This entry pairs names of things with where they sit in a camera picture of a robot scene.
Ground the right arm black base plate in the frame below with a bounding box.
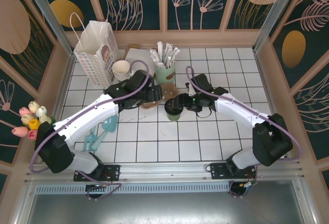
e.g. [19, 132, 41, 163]
[210, 162, 258, 181]

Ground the pale green straw holder cup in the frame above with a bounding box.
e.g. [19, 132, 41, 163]
[155, 62, 177, 85]

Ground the brown cardboard cup carrier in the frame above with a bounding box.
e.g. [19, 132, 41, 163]
[140, 82, 178, 110]

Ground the aluminium mounting rail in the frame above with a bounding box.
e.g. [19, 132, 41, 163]
[24, 159, 303, 183]

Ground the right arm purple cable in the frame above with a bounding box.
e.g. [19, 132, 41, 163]
[185, 66, 303, 162]

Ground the stack of cream paper cups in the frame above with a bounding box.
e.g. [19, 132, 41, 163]
[112, 60, 132, 83]

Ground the teal toy shovel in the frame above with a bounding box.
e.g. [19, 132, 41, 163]
[93, 114, 119, 151]

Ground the teal toy rake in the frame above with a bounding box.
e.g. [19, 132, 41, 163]
[83, 127, 98, 153]

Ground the aluminium frame post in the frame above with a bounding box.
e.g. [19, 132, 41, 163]
[21, 0, 76, 55]
[253, 0, 300, 52]

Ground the artificial tulip bouquet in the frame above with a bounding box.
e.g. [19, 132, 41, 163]
[11, 100, 56, 142]

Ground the green paper coffee cup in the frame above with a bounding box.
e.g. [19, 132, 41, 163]
[167, 110, 183, 122]

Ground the white printed paper bag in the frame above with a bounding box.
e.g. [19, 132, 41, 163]
[69, 12, 119, 87]

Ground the multicoloured wire bundle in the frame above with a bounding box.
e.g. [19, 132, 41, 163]
[239, 167, 259, 190]

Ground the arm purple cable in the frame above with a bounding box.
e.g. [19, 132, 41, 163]
[30, 60, 150, 202]
[185, 66, 303, 162]

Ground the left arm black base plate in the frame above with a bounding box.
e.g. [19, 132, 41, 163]
[74, 164, 121, 182]

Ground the slotted grey cable duct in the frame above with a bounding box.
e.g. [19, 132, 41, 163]
[34, 184, 231, 194]

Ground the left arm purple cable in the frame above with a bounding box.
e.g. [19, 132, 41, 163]
[30, 60, 150, 202]

